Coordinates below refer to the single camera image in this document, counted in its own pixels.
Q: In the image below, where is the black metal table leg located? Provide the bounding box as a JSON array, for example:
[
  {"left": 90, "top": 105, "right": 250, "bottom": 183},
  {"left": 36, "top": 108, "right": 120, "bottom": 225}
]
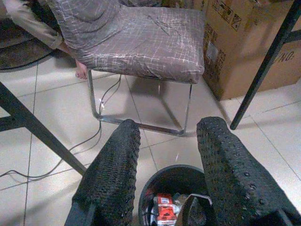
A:
[
  {"left": 230, "top": 0, "right": 301, "bottom": 130},
  {"left": 0, "top": 81, "right": 87, "bottom": 176}
]

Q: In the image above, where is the grey checked chair cushion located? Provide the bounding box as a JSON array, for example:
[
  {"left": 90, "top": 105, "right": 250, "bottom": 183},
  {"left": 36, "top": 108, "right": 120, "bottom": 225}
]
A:
[{"left": 50, "top": 0, "right": 205, "bottom": 84}]

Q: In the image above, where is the chrome chair frame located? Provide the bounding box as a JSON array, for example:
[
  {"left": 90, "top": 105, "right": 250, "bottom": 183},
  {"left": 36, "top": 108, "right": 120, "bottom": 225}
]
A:
[{"left": 87, "top": 69, "right": 193, "bottom": 137}]

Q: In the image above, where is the black round rubbish bin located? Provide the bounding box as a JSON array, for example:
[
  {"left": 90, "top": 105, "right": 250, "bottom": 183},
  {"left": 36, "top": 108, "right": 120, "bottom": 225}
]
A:
[{"left": 138, "top": 164, "right": 212, "bottom": 226}]

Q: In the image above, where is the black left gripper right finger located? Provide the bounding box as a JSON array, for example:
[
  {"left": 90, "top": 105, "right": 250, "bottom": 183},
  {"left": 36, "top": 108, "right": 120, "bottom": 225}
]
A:
[{"left": 196, "top": 116, "right": 301, "bottom": 226}]

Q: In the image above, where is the grey floor cable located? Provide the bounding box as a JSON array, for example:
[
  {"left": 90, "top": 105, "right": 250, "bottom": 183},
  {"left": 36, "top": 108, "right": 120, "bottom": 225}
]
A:
[{"left": 0, "top": 74, "right": 122, "bottom": 179}]

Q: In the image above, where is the dark brown rug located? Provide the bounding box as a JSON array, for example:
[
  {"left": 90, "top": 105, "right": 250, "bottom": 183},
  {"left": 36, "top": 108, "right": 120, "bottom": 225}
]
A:
[{"left": 0, "top": 17, "right": 57, "bottom": 70}]

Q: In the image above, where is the red white snack package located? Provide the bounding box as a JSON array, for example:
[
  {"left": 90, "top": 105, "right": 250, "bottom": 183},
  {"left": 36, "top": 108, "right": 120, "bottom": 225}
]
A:
[{"left": 152, "top": 193, "right": 179, "bottom": 226}]

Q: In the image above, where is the person beige trouser leg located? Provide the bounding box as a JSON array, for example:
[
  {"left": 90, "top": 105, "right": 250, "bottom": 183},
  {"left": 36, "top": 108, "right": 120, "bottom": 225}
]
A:
[{"left": 4, "top": 0, "right": 78, "bottom": 59}]

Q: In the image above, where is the person bare foot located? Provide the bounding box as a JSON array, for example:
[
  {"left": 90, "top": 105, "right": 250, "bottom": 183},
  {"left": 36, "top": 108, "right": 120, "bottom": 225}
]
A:
[{"left": 75, "top": 60, "right": 88, "bottom": 80}]

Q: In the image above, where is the brown cardboard box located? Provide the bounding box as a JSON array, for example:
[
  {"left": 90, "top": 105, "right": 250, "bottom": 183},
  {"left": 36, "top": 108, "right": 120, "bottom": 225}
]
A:
[{"left": 192, "top": 0, "right": 301, "bottom": 101}]

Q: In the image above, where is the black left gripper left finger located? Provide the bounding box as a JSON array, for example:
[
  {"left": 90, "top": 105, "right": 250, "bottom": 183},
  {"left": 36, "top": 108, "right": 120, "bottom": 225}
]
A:
[{"left": 71, "top": 119, "right": 141, "bottom": 226}]

